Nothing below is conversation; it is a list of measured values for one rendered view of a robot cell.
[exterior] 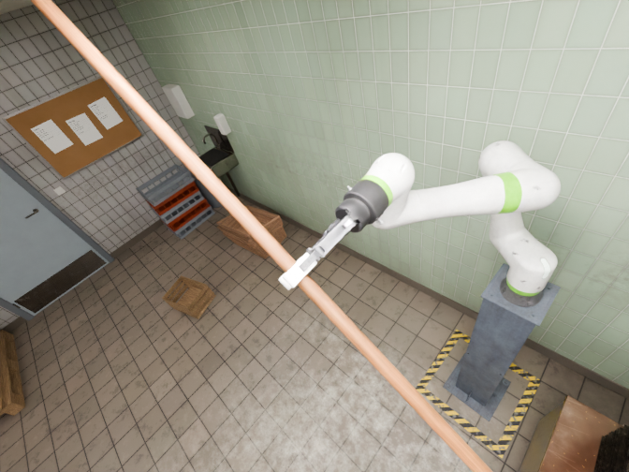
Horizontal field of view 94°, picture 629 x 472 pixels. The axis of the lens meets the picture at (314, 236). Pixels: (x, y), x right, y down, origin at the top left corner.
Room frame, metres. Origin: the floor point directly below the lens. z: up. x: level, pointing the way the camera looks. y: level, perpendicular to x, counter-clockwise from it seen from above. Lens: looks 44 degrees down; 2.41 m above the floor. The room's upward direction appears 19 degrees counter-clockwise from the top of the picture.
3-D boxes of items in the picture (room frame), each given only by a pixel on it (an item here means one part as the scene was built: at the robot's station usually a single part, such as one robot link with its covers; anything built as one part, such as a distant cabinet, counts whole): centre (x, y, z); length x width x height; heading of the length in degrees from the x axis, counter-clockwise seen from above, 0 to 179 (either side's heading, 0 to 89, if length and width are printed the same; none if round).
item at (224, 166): (3.49, 0.86, 0.69); 0.46 x 0.36 x 0.94; 34
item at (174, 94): (3.97, 1.04, 1.45); 0.28 x 0.11 x 0.36; 34
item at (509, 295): (0.57, -0.79, 1.23); 0.26 x 0.15 x 0.06; 121
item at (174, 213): (3.61, 1.64, 0.38); 0.60 x 0.40 x 0.15; 122
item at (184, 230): (3.62, 1.63, 0.08); 0.60 x 0.40 x 0.15; 126
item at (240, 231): (2.70, 0.66, 0.32); 0.56 x 0.49 x 0.28; 42
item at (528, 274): (0.55, -0.75, 1.36); 0.16 x 0.13 x 0.19; 173
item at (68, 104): (3.79, 2.11, 1.55); 1.04 x 0.02 x 0.74; 124
